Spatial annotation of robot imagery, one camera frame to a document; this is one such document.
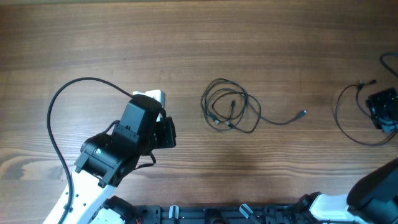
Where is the black thick usb cable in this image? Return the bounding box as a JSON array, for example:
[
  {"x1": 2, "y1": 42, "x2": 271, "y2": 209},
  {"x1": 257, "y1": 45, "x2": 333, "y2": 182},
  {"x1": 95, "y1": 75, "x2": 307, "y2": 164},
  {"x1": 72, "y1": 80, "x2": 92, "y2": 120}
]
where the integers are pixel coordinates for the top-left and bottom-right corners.
[{"x1": 200, "y1": 77, "x2": 307, "y2": 132}]

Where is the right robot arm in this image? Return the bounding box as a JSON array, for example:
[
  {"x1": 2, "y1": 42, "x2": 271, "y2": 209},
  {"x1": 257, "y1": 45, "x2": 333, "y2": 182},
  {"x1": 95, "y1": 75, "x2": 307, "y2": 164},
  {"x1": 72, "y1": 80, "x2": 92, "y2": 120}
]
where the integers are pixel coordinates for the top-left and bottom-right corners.
[{"x1": 292, "y1": 88, "x2": 397, "y2": 223}]

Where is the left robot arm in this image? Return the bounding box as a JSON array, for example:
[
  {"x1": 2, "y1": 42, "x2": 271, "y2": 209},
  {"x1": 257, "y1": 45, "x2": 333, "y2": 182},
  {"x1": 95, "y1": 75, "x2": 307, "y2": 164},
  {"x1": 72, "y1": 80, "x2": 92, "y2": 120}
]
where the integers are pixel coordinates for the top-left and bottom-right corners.
[{"x1": 45, "y1": 94, "x2": 176, "y2": 223}]

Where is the left camera black cable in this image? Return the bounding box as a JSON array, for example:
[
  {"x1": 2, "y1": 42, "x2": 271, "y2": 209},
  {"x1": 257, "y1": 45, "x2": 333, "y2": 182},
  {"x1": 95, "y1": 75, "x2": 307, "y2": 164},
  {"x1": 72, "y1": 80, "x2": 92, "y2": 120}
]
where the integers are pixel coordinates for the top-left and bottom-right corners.
[{"x1": 46, "y1": 77, "x2": 134, "y2": 224}]

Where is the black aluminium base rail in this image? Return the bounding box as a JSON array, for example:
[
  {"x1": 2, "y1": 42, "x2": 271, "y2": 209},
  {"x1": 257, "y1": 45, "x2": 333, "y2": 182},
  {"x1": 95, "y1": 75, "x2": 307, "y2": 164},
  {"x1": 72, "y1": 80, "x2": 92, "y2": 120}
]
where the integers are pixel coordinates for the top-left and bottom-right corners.
[{"x1": 131, "y1": 204, "x2": 316, "y2": 224}]

